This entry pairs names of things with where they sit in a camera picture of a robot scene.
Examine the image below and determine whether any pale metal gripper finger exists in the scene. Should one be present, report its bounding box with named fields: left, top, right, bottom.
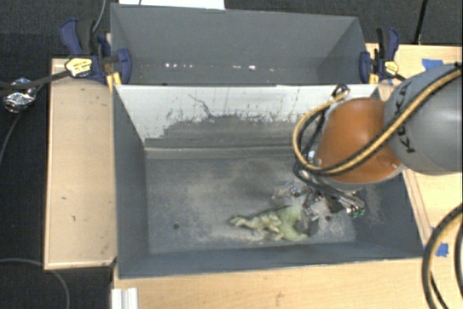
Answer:
left=303, top=204, right=321, bottom=237
left=273, top=182, right=303, bottom=200

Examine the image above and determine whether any pale green toy lizard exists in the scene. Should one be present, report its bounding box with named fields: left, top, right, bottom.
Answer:
left=228, top=205, right=309, bottom=242

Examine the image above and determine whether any grey metal bin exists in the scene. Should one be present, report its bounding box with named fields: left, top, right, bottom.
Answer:
left=109, top=2, right=425, bottom=279

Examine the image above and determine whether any pale wood board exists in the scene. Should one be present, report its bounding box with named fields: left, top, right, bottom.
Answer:
left=43, top=57, right=119, bottom=271

